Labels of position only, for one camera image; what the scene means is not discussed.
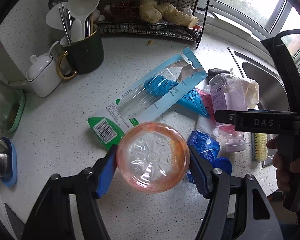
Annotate clear plastic bottle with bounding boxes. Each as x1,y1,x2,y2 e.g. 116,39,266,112
209,73,248,153

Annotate ginger root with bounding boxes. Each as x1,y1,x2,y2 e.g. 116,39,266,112
139,0,199,28

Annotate blue saucer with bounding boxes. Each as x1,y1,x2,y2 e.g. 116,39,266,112
0,137,18,188

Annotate blue toothbrush blister pack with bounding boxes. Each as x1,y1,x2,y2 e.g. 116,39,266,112
88,47,207,150

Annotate glass carafe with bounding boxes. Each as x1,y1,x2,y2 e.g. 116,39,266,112
0,80,20,131

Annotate white ladle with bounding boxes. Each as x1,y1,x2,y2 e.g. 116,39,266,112
67,0,100,42

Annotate dark green utensil mug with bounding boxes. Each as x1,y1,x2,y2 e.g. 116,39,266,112
56,27,104,80

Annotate orange plastic jar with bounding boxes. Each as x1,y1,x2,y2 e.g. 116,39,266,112
116,122,190,194

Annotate white tissue pack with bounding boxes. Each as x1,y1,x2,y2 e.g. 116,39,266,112
196,115,218,140

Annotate white spatula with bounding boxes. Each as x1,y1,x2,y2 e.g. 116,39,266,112
45,2,70,30

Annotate cream rubber gloves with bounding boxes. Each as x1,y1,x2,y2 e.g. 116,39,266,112
241,78,259,109

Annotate person right hand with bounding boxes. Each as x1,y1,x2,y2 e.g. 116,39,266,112
267,135,300,192

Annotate pink plastic bag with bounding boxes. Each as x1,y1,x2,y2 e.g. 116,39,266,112
195,88,215,121

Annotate black wire rack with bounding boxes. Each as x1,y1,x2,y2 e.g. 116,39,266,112
98,0,207,44

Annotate green tray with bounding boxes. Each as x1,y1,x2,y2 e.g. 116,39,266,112
5,89,26,133

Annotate yellow scrub brush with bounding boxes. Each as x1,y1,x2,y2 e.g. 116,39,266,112
251,133,268,161

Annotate grey rag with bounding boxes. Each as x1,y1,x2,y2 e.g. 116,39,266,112
206,68,231,82

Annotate blue plastic bag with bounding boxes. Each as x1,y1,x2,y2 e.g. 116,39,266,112
144,75,198,114

